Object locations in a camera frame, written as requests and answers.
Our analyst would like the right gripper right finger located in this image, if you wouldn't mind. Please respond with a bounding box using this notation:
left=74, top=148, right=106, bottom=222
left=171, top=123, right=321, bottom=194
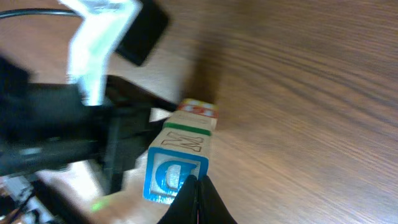
left=198, top=175, right=237, bottom=224

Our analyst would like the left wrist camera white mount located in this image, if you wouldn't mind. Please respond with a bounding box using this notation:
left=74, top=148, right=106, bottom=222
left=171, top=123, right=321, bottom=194
left=57, top=0, right=171, bottom=107

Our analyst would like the wooden block butterfly picture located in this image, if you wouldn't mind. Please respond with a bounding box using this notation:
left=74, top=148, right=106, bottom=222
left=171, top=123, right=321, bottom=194
left=163, top=111, right=217, bottom=136

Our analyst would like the wooden block red side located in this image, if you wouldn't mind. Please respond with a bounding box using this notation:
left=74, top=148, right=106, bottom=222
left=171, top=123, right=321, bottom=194
left=143, top=128, right=211, bottom=204

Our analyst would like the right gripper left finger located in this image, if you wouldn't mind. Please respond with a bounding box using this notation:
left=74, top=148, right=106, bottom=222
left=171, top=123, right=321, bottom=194
left=158, top=175, right=198, bottom=224

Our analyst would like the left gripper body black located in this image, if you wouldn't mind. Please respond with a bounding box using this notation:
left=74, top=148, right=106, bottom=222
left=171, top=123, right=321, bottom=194
left=1, top=58, right=177, bottom=193

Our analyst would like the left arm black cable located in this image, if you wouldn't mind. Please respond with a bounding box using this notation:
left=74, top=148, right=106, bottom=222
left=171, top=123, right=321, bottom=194
left=0, top=8, right=81, bottom=20

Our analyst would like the wooden block green side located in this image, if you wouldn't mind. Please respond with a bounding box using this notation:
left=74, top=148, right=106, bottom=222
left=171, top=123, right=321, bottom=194
left=181, top=98, right=218, bottom=110

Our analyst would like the wooden block baseball picture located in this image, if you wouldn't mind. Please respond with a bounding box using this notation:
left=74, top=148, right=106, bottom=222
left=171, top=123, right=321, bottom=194
left=178, top=104, right=218, bottom=118

